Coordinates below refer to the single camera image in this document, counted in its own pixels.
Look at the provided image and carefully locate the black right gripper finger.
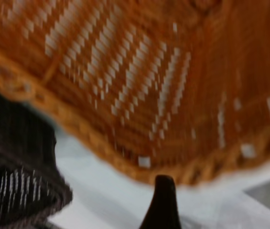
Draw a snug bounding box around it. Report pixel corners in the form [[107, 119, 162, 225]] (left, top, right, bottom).
[[138, 175, 183, 229]]

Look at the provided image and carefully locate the black woven plastic basket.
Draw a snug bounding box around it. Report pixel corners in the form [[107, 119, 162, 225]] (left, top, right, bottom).
[[0, 73, 74, 229]]

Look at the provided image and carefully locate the orange woven plastic basket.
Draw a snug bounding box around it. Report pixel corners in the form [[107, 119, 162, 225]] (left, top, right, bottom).
[[0, 0, 270, 188]]

